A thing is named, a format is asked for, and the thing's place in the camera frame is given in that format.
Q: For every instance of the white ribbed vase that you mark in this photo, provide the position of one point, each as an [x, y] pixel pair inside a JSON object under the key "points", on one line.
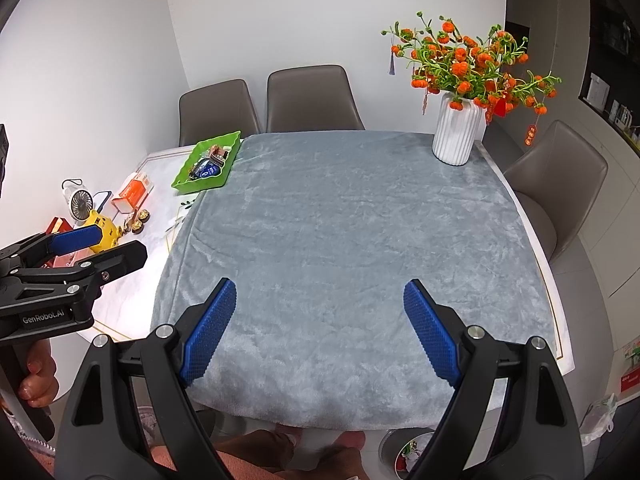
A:
{"points": [[457, 130]]}

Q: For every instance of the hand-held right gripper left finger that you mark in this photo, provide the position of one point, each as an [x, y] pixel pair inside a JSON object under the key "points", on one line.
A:
{"points": [[210, 330]]}

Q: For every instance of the grey dining chair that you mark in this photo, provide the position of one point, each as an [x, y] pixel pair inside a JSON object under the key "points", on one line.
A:
{"points": [[215, 110], [555, 180], [310, 97]]}

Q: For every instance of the gold wrapped chocolate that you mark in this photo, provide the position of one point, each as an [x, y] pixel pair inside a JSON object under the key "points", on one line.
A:
{"points": [[135, 226], [142, 215]]}

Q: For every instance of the green carton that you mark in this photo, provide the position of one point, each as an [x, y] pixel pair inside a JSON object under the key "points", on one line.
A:
{"points": [[632, 352]]}

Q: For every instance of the blue snack packet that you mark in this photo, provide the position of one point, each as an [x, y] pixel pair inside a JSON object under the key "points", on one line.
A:
{"points": [[206, 169]]}

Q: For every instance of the grey tassel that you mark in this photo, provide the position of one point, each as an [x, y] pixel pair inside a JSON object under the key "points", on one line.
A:
{"points": [[391, 65]]}

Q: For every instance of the person's right leg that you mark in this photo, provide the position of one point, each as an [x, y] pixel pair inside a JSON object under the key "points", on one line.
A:
{"points": [[345, 455]]}

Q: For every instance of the white mini fan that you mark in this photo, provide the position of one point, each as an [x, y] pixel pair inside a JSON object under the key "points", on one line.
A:
{"points": [[79, 203]]}

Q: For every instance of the green tray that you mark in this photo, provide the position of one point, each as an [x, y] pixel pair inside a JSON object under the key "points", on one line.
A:
{"points": [[182, 180]]}

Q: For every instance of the red hanging charm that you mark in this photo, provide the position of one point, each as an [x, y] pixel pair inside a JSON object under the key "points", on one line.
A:
{"points": [[531, 135]]}

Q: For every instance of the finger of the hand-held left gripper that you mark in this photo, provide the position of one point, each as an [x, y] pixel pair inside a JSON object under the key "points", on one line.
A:
{"points": [[115, 260], [75, 237]]}

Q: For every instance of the brown snack packet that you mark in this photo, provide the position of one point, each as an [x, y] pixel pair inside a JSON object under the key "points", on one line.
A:
{"points": [[220, 152]]}

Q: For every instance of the person's leg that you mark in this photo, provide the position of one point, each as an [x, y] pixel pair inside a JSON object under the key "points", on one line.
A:
{"points": [[260, 452], [345, 455]]}

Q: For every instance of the clear plastic bag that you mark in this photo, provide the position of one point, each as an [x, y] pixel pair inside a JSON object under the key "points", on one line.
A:
{"points": [[597, 420]]}

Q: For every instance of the orange white box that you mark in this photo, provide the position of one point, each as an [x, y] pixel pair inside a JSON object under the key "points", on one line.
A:
{"points": [[131, 191]]}

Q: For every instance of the person's left leg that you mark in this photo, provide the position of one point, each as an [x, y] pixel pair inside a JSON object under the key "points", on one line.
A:
{"points": [[260, 452]]}

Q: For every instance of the metal trash bin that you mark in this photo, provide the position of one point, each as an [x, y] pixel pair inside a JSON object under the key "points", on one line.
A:
{"points": [[387, 452]]}

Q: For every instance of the red carton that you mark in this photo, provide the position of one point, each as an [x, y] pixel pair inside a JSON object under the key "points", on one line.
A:
{"points": [[631, 380]]}

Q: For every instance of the person's left hand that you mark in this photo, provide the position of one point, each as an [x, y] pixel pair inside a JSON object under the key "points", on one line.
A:
{"points": [[42, 375]]}

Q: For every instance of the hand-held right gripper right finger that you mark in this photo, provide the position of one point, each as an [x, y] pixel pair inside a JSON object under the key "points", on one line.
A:
{"points": [[432, 335]]}

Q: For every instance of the yellow toy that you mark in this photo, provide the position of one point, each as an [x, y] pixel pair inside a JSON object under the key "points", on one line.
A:
{"points": [[105, 227]]}

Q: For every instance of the grey plush blanket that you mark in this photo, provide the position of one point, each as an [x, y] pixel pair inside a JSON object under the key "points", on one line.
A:
{"points": [[340, 240]]}

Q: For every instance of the red box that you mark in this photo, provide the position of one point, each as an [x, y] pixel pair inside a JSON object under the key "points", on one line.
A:
{"points": [[57, 224]]}

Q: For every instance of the white sideboard cabinet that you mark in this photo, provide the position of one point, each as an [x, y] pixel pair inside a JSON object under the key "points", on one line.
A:
{"points": [[600, 200]]}

